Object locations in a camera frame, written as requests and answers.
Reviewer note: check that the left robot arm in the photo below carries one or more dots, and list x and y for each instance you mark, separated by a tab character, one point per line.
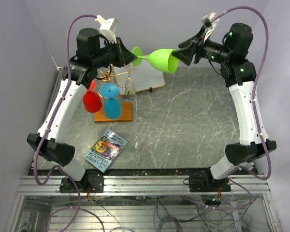
95	49

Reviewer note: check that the green plastic goblet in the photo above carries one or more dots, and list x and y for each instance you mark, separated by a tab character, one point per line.
161	59

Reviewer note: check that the red plastic goblet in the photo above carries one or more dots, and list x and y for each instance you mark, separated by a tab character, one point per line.
91	100

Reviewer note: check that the gold framed whiteboard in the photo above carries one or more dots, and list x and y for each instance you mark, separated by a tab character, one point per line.
145	77

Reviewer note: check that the clear wine glass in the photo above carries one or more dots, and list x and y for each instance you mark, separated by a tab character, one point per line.
130	91

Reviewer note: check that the blue plastic goblet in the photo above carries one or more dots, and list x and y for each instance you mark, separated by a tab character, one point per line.
112	106

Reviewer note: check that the aluminium rail frame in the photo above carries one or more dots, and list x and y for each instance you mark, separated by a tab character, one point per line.
164	185

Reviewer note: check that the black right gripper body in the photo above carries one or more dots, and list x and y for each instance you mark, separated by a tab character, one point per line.
212	50

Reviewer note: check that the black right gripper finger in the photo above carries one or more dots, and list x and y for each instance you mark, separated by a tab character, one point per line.
185	54
190	40

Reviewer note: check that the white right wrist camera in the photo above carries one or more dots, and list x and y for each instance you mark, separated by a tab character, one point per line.
210	24

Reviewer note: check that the wooden rack base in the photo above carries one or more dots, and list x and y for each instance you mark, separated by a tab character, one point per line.
126	116

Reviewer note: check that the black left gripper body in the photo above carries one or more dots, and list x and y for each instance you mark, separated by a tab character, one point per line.
112	55

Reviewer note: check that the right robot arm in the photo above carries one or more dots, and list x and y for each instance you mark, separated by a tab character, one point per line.
239	75

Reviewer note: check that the colourful treehouse book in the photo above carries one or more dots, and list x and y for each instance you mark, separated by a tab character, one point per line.
105	150

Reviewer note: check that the gold wire glass rack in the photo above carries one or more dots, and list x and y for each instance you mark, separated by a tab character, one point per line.
110	76

